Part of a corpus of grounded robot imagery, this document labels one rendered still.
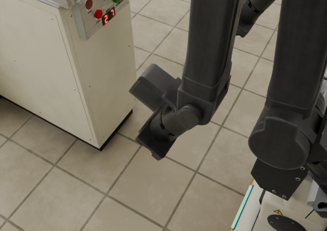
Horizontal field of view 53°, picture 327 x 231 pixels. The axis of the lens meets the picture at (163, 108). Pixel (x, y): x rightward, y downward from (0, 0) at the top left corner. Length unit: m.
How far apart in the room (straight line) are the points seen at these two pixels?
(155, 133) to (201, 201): 0.92
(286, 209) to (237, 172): 0.71
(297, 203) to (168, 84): 0.47
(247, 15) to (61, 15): 0.52
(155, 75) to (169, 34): 1.67
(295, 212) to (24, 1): 0.95
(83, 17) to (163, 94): 0.57
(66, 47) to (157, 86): 0.61
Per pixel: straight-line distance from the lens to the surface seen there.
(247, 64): 2.05
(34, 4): 1.08
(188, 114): 0.48
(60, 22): 1.03
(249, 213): 1.22
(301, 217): 0.92
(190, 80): 0.45
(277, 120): 0.41
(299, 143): 0.43
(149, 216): 1.47
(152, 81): 0.53
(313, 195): 0.57
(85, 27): 1.06
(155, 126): 0.60
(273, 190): 0.81
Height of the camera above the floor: 1.38
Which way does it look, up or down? 52 degrees down
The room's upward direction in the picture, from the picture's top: straight up
